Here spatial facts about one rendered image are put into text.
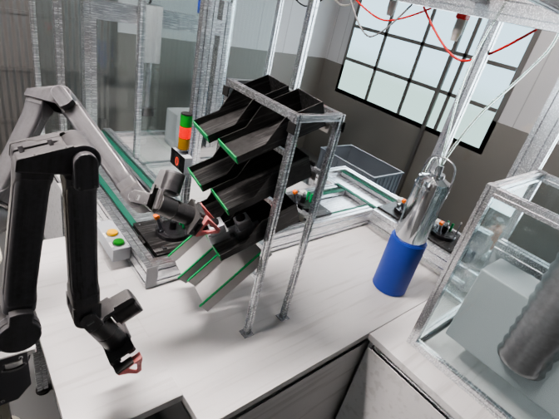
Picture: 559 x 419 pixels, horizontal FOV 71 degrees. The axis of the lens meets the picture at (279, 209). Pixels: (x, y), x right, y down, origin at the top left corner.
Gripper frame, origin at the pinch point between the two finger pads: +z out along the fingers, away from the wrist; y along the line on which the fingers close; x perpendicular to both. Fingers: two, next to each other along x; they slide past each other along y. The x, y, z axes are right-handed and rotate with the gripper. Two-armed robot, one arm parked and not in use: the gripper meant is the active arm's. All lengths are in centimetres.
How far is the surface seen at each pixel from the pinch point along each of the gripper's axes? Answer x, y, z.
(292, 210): -16.7, -4.1, 17.1
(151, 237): 34, 38, 5
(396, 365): 9, -35, 78
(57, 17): -8, 119, -50
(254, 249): 3.4, 0.9, 19.2
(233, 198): -10.2, 1.0, 0.0
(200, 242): 17.8, 18.9, 12.0
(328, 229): 0, 45, 91
